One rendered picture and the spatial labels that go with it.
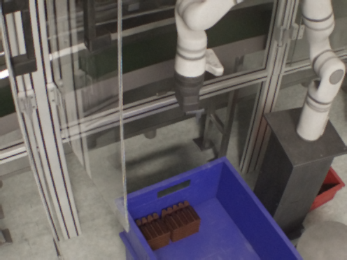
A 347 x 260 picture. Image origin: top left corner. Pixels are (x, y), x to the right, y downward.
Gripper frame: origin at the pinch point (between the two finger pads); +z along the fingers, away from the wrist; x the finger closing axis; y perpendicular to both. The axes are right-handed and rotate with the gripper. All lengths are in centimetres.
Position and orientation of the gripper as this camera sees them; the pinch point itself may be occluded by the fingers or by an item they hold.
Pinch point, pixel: (193, 118)
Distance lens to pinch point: 125.0
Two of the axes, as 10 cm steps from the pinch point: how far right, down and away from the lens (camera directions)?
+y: -9.6, 1.8, -2.3
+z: -0.5, 6.9, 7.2
